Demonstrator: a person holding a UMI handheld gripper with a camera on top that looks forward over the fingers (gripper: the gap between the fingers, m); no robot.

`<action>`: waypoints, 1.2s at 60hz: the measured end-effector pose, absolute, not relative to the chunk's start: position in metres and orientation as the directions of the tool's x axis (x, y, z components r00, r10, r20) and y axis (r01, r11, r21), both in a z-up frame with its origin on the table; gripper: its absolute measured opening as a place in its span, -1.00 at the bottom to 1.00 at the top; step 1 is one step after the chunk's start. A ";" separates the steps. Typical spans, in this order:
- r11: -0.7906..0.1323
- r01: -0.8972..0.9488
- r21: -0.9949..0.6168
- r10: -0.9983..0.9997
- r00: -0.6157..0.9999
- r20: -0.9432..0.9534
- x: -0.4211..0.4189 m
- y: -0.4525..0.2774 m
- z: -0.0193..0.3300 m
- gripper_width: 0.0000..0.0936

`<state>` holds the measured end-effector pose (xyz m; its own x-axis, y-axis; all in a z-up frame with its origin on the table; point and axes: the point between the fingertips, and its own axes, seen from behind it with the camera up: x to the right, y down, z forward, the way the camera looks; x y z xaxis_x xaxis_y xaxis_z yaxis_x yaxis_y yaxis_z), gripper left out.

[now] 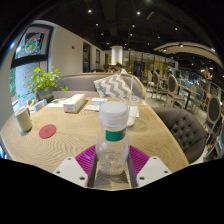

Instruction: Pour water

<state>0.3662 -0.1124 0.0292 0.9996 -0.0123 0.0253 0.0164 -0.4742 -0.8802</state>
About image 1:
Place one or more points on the flat round red coaster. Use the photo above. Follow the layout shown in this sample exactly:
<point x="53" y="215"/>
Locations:
<point x="47" y="131"/>

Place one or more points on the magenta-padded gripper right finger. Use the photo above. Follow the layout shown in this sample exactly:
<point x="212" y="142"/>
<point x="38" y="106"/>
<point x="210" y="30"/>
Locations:
<point x="151" y="168"/>

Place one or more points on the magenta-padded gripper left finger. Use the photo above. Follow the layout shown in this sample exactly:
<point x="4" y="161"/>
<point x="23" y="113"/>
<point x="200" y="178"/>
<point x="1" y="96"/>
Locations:
<point x="71" y="170"/>

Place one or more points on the grey chevron cushion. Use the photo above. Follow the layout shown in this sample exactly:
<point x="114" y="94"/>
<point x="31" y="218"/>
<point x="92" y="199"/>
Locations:
<point x="111" y="86"/>

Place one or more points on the person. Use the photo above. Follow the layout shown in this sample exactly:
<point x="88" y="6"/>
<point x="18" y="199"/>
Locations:
<point x="121" y="70"/>

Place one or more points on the printed paper menu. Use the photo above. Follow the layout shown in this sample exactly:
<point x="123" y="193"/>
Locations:
<point x="56" y="103"/>

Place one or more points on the clear plastic water bottle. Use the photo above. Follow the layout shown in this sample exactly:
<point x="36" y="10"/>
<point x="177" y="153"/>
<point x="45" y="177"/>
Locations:
<point x="112" y="150"/>

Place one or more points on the blue tissue pack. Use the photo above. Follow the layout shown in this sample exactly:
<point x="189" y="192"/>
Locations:
<point x="40" y="105"/>

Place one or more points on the window with food posters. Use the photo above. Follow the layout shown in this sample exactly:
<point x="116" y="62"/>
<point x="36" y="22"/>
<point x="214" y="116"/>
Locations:
<point x="31" y="43"/>

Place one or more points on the group of wooden dining chairs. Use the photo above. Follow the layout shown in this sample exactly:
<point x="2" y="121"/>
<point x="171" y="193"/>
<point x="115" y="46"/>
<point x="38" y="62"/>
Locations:
<point x="213" y="110"/>

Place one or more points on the green potted plant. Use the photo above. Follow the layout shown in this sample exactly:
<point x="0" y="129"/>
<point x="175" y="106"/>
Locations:
<point x="45" y="81"/>

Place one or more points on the group of ceiling spotlights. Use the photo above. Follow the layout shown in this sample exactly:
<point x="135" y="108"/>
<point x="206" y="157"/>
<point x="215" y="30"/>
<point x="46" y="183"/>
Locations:
<point x="138" y="13"/>

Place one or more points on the white cardboard tissue box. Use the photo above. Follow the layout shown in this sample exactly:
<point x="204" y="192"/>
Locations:
<point x="74" y="103"/>

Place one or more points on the dark tufted armchair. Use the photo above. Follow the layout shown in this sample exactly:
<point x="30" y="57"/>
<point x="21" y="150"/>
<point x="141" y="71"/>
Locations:
<point x="186" y="130"/>

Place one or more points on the grey curved sofa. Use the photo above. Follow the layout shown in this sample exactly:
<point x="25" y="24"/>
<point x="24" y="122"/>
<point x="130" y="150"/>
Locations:
<point x="78" y="85"/>

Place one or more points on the pale green ceramic mug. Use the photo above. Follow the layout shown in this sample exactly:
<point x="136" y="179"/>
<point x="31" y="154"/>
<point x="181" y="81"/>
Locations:
<point x="24" y="119"/>

